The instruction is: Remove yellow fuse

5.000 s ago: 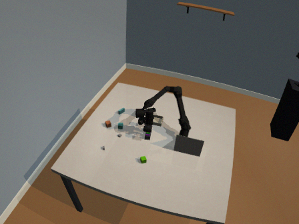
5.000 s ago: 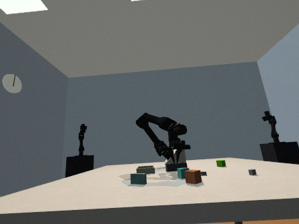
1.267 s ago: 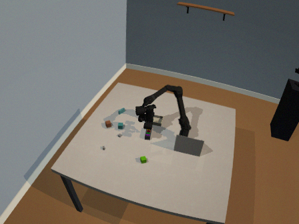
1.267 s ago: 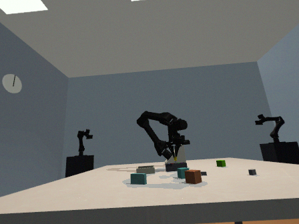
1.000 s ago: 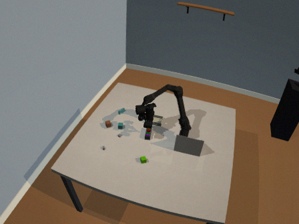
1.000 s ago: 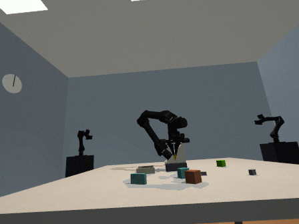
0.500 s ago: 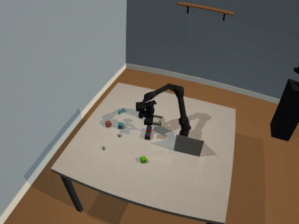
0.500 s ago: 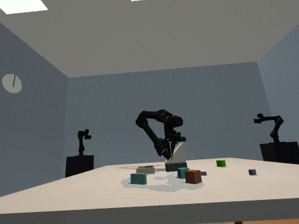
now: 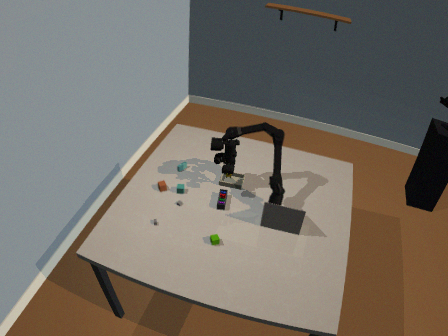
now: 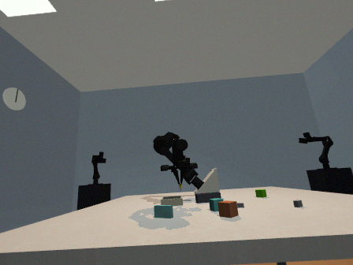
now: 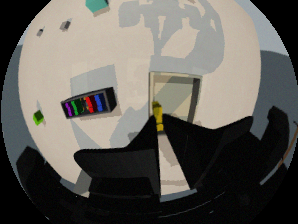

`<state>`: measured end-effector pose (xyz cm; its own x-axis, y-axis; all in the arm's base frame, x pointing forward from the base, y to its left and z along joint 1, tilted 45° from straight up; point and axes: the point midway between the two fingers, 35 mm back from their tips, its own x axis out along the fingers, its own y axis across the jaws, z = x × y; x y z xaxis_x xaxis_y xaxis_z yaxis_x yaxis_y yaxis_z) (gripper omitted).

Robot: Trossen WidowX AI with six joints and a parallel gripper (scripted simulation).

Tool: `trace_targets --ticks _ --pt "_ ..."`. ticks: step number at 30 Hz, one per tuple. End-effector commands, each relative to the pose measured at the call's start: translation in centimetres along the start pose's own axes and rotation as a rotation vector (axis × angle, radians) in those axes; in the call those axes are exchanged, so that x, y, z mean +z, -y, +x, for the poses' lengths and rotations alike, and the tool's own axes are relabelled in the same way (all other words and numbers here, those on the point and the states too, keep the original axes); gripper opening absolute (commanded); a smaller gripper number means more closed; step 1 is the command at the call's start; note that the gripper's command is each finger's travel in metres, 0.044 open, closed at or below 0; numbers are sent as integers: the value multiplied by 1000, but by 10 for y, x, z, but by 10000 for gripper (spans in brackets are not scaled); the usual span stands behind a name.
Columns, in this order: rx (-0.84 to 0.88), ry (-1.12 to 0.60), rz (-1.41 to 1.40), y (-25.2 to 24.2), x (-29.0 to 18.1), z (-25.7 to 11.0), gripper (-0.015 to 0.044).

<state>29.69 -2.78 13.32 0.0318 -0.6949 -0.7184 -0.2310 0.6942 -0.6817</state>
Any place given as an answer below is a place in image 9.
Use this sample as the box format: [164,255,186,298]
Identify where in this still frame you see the brown cube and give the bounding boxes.
[158,181,167,191]

